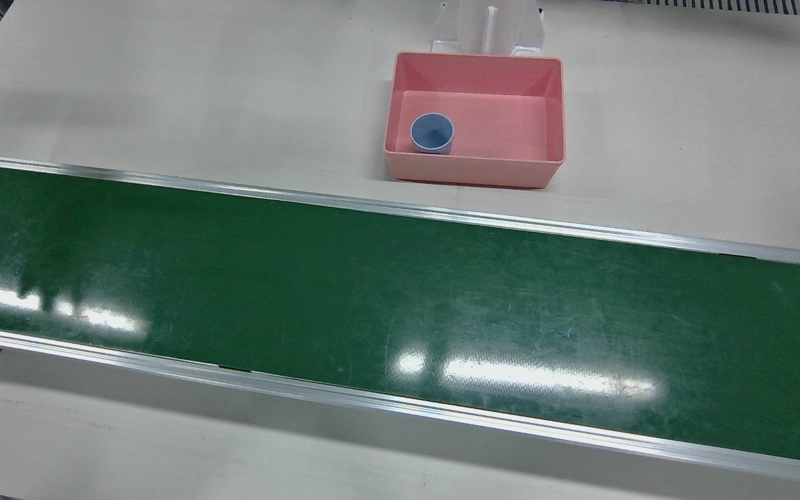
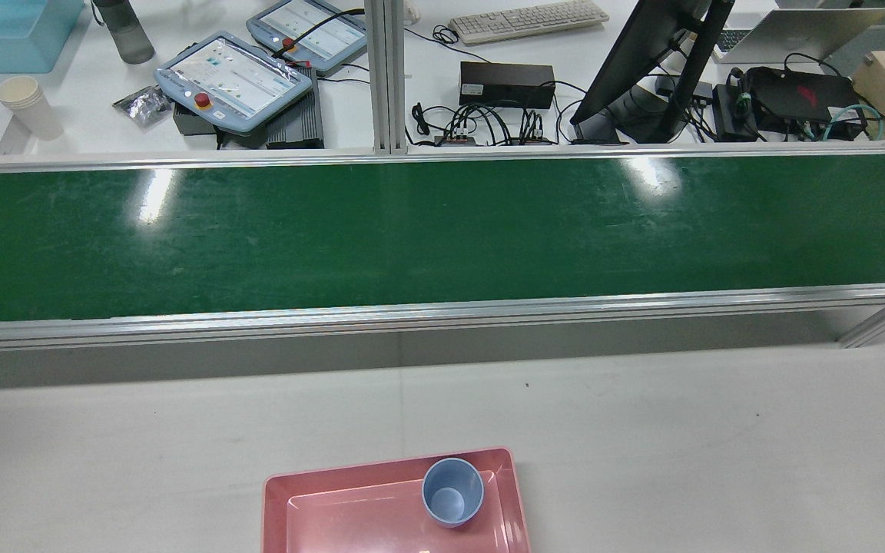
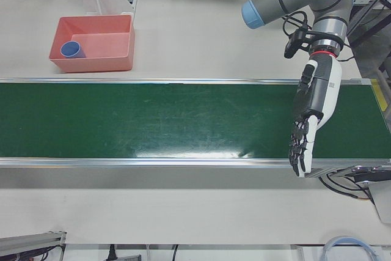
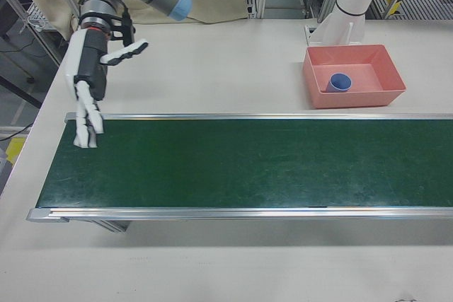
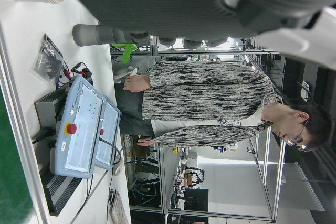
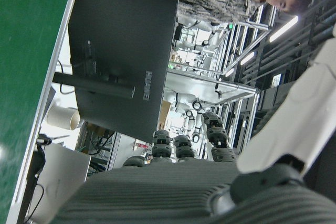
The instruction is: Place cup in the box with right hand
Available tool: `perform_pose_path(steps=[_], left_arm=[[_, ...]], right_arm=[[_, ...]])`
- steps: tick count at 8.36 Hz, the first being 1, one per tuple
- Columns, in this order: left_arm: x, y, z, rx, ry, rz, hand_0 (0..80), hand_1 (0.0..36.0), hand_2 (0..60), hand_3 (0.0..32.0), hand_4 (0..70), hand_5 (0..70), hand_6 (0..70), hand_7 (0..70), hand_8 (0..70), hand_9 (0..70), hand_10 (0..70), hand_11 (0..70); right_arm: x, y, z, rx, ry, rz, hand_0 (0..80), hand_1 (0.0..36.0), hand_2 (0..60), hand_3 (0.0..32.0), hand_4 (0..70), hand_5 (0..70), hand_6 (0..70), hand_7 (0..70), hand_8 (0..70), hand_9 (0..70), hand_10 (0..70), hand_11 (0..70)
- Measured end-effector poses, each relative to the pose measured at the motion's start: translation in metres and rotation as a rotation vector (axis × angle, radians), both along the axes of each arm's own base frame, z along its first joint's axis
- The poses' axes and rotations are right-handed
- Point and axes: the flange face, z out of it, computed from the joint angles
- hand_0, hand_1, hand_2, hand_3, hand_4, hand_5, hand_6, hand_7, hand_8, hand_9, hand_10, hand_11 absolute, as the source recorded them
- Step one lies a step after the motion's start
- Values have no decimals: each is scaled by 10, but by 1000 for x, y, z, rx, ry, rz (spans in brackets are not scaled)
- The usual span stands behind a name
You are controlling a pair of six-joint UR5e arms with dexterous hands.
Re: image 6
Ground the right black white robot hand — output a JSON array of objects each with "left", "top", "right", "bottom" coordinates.
[{"left": 51, "top": 23, "right": 336, "bottom": 224}]

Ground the white cup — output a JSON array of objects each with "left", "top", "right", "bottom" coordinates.
[{"left": 46, "top": 102, "right": 82, "bottom": 130}]

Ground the silver Huawei laptop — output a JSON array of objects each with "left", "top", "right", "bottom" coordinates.
[{"left": 28, "top": 142, "right": 91, "bottom": 222}]

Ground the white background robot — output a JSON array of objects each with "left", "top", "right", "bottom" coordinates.
[
  {"left": 172, "top": 91, "right": 208, "bottom": 141},
  {"left": 181, "top": 16, "right": 229, "bottom": 49}
]

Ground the black Huawei monitor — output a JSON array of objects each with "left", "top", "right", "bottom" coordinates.
[{"left": 52, "top": 0, "right": 179, "bottom": 145}]

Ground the green conveyor belt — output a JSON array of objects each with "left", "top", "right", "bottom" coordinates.
[{"left": 0, "top": 0, "right": 78, "bottom": 224}]

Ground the aluminium frame enclosure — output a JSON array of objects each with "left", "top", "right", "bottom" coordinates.
[{"left": 162, "top": 70, "right": 260, "bottom": 156}]

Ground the aluminium conveyor frame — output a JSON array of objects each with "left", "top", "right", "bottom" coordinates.
[{"left": 5, "top": 0, "right": 85, "bottom": 224}]

